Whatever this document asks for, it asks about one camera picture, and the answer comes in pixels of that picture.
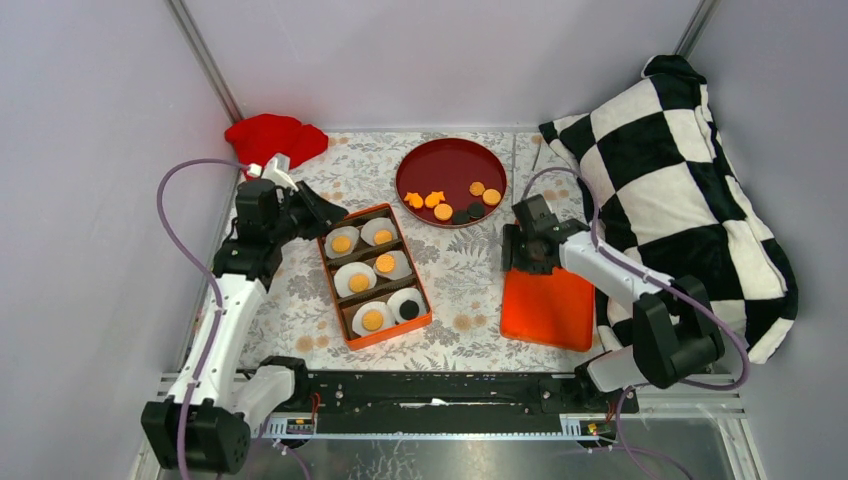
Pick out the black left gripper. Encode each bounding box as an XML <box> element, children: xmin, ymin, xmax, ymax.
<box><xmin>268</xmin><ymin>181</ymin><xmax>350</xmax><ymax>247</ymax></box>

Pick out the round beige biscuit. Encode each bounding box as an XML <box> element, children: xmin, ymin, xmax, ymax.
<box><xmin>348</xmin><ymin>273</ymin><xmax>371</xmax><ymax>293</ymax></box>
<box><xmin>373</xmin><ymin>229</ymin><xmax>394</xmax><ymax>246</ymax></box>
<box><xmin>433</xmin><ymin>203</ymin><xmax>454</xmax><ymax>222</ymax></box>
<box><xmin>330</xmin><ymin>235</ymin><xmax>353</xmax><ymax>255</ymax></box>
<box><xmin>374</xmin><ymin>253</ymin><xmax>397</xmax><ymax>274</ymax></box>
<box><xmin>361</xmin><ymin>310</ymin><xmax>385</xmax><ymax>332</ymax></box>
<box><xmin>481</xmin><ymin>189</ymin><xmax>502</xmax><ymax>206</ymax></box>

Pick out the orange cookie tin box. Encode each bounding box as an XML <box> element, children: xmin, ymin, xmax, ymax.
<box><xmin>317</xmin><ymin>203</ymin><xmax>433</xmax><ymax>351</ymax></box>

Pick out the orange tin lid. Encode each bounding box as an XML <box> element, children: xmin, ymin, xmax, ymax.
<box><xmin>500</xmin><ymin>269</ymin><xmax>595</xmax><ymax>352</ymax></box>

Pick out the dark red round plate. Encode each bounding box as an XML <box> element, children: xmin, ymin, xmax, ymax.
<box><xmin>395</xmin><ymin>138</ymin><xmax>509</xmax><ymax>228</ymax></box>

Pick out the black sandwich cookie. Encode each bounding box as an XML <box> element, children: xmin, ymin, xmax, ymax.
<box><xmin>398</xmin><ymin>300</ymin><xmax>421</xmax><ymax>321</ymax></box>
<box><xmin>466</xmin><ymin>202</ymin><xmax>486</xmax><ymax>220</ymax></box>
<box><xmin>451</xmin><ymin>210</ymin><xmax>471</xmax><ymax>226</ymax></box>

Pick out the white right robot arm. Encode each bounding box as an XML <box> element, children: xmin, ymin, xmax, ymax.
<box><xmin>502</xmin><ymin>195</ymin><xmax>725</xmax><ymax>412</ymax></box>

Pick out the swirl butter cookie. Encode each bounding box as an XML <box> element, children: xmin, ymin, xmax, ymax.
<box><xmin>469</xmin><ymin>181</ymin><xmax>486</xmax><ymax>197</ymax></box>

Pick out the orange fish shaped cookie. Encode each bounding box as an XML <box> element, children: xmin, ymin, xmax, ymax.
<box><xmin>403</xmin><ymin>192</ymin><xmax>425</xmax><ymax>210</ymax></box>
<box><xmin>424</xmin><ymin>191</ymin><xmax>446</xmax><ymax>209</ymax></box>

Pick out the red cloth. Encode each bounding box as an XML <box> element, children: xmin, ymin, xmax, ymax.
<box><xmin>224</xmin><ymin>113</ymin><xmax>329</xmax><ymax>169</ymax></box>

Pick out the black white checkered blanket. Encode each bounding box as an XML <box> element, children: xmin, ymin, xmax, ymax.
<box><xmin>539</xmin><ymin>55</ymin><xmax>799</xmax><ymax>365</ymax></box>

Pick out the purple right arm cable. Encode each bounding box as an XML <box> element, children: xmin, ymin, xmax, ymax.
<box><xmin>519</xmin><ymin>166</ymin><xmax>752</xmax><ymax>478</ymax></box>

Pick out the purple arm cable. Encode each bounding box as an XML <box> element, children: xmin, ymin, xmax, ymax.
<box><xmin>156</xmin><ymin>158</ymin><xmax>256</xmax><ymax>480</ymax></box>
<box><xmin>519</xmin><ymin>166</ymin><xmax>752</xmax><ymax>478</ymax></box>

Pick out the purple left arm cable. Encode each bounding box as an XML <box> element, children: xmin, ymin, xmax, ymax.
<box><xmin>156</xmin><ymin>158</ymin><xmax>256</xmax><ymax>480</ymax></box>

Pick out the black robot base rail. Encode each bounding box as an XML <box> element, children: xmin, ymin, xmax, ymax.
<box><xmin>276</xmin><ymin>370</ymin><xmax>639</xmax><ymax>436</ymax></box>

